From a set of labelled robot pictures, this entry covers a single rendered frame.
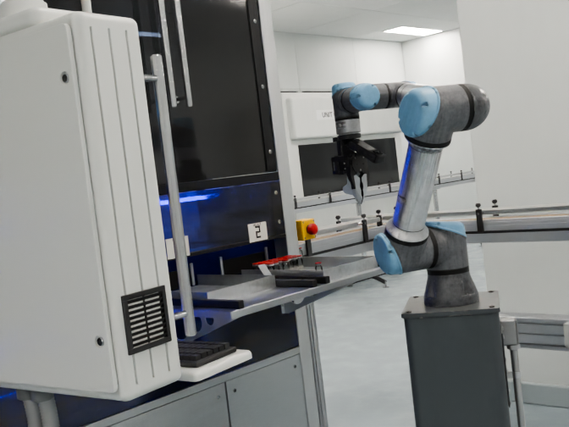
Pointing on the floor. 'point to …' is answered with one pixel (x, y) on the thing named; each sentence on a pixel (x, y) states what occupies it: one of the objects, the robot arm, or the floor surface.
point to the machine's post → (289, 244)
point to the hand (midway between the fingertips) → (361, 199)
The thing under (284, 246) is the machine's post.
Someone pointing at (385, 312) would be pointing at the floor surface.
